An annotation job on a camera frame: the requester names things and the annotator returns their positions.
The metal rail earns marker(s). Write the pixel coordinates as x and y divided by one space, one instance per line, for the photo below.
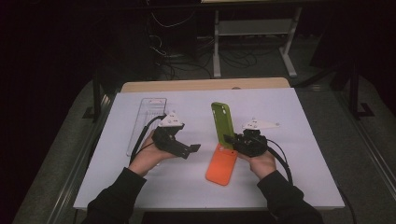
77 174
370 143

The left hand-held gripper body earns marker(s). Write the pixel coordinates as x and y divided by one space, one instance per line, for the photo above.
166 140

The orange phone case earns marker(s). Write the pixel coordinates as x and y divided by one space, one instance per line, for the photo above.
221 168

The green phone case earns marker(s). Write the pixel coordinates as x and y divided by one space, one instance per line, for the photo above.
222 119

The person's right hand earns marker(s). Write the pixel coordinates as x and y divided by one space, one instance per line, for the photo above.
263 165

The clear plastic rack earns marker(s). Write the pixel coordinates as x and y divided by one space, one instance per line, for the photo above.
146 109

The white desk frame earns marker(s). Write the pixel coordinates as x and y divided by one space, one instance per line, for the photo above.
253 27

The person's left hand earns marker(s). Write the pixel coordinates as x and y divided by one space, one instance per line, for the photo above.
149 158

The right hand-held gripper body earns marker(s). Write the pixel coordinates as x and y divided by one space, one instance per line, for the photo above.
252 143

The wooden table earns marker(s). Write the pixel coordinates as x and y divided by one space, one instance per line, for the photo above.
202 84

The black metal stand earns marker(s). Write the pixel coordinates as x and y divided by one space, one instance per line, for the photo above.
96 96
354 90

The white board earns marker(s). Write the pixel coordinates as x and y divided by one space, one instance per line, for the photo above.
202 193

